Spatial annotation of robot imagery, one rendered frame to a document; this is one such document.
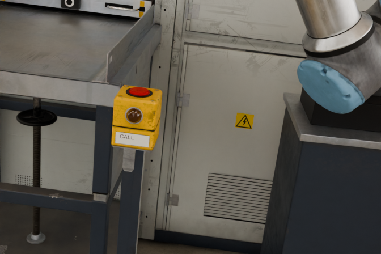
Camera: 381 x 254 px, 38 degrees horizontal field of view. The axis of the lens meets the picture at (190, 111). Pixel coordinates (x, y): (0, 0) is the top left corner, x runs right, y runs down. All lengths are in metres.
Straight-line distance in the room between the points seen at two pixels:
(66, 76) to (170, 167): 0.87
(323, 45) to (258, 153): 0.91
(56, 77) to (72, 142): 0.84
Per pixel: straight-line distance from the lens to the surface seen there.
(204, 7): 1.85
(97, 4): 1.92
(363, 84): 1.19
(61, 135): 2.10
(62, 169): 2.16
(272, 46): 1.90
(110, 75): 1.29
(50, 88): 1.30
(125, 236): 1.16
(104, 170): 1.36
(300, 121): 1.45
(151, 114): 1.01
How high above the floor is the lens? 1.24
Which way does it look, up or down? 20 degrees down
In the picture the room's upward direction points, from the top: 6 degrees clockwise
